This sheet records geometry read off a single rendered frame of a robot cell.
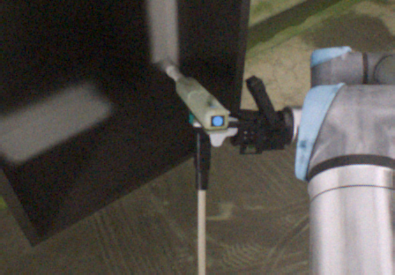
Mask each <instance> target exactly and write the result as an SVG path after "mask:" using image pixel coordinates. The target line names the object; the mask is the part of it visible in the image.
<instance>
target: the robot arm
mask: <svg viewBox="0 0 395 275"><path fill-rule="evenodd" d="M351 51H352V50H351V49H350V48H349V47H341V48H324V49H319V50H315V51H314V52H312V53H311V56H310V89H309V91H308V92H307V94H306V96H305V99H304V102H303V105H286V106H285V107H283V108H282V109H279V110H277V111H276V110H275V108H274V106H273V104H272V101H271V99H270V97H269V95H268V93H267V91H266V90H265V84H264V83H263V81H262V80H261V79H260V78H258V77H257V76H255V75H252V76H250V77H248V79H246V80H245V83H246V87H247V89H248V91H249V93H250V95H251V96H252V98H253V100H254V101H255V103H256V105H257V108H258V110H257V111H253V110H249V109H237V110H233V109H226V111H227V112H228V126H227V129H228V130H229V132H228V133H226V134H214V135H210V138H211V141H212V145H213V146H216V147H217V146H220V145H221V144H222V142H223V140H224V139H225V138H226V137H230V144H231V145H232V146H240V152H239V154H253V153H263V151H268V150H284V145H297V152H296V164H295V173H296V177H298V178H300V179H303V180H304V181H308V193H309V196H310V235H309V259H310V275H395V52H376V53H361V52H353V53H351ZM247 146H248V147H249V148H253V146H254V147H255V148H256V151H255V152H245V150H247Z"/></svg>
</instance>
